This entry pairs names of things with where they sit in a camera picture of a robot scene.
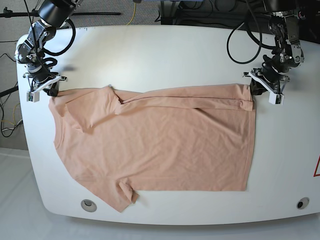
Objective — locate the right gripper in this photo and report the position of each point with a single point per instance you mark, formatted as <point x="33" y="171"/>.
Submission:
<point x="50" y="85"/>

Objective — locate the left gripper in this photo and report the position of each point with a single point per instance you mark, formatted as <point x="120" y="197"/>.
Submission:
<point x="266" y="80"/>

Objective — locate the peach pink T-shirt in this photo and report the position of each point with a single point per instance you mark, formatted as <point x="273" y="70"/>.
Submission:
<point x="116" y="143"/>

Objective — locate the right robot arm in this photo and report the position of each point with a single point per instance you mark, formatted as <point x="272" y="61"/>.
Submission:
<point x="38" y="60"/>

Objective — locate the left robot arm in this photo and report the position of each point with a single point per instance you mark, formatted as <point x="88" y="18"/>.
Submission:
<point x="287" y="52"/>

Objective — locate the red triangle warning sticker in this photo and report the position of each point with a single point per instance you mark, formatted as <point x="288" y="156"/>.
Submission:
<point x="317" y="169"/>

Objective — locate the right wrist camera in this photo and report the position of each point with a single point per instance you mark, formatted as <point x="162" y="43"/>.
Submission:
<point x="32" y="96"/>

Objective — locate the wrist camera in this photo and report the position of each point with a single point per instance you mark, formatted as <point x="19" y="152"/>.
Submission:
<point x="32" y="96"/>
<point x="276" y="99"/>

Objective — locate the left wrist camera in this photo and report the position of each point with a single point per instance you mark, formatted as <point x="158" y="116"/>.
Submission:
<point x="276" y="99"/>

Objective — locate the left table cable grommet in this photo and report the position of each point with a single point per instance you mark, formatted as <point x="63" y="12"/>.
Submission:
<point x="88" y="206"/>

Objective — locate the table cable grommet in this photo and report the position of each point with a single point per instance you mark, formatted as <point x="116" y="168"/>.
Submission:
<point x="88" y="206"/>
<point x="302" y="203"/>

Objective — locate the right table cable grommet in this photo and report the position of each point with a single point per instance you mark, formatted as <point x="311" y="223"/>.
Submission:
<point x="302" y="203"/>

